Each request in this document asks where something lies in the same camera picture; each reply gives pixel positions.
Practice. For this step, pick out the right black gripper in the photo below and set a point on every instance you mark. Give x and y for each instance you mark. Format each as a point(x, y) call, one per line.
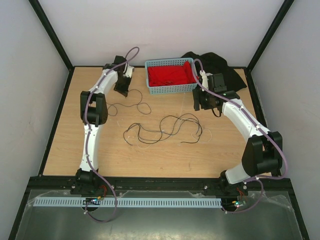
point(198, 94)

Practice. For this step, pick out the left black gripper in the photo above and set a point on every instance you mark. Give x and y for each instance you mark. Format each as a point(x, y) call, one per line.
point(123, 90)

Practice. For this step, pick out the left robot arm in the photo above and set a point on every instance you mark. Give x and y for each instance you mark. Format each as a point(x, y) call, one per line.
point(94, 114)

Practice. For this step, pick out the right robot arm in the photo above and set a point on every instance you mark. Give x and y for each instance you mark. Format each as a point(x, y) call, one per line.
point(263, 150)

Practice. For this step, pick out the blue perforated plastic basket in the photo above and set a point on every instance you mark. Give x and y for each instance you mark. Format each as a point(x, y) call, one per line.
point(170, 88)

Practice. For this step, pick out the black cloth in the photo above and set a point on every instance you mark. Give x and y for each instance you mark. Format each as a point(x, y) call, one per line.
point(215, 64)

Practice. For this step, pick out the red cloth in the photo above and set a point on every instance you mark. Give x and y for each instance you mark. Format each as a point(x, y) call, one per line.
point(170, 75)

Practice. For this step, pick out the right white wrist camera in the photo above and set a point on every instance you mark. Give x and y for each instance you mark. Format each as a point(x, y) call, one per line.
point(204, 77)

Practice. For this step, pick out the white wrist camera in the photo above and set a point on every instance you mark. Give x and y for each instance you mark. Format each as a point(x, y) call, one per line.
point(204, 77)
point(128, 71)

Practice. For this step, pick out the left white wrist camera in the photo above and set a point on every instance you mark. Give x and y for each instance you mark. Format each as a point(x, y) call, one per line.
point(128, 71)

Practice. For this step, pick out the black metal frame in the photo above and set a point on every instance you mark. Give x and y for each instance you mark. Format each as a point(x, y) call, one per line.
point(258, 109)

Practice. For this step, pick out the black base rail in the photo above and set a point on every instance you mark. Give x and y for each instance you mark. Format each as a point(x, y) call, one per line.
point(91, 186)

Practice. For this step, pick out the grey slotted cable duct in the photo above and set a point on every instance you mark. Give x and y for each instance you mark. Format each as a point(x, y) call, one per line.
point(128, 202)

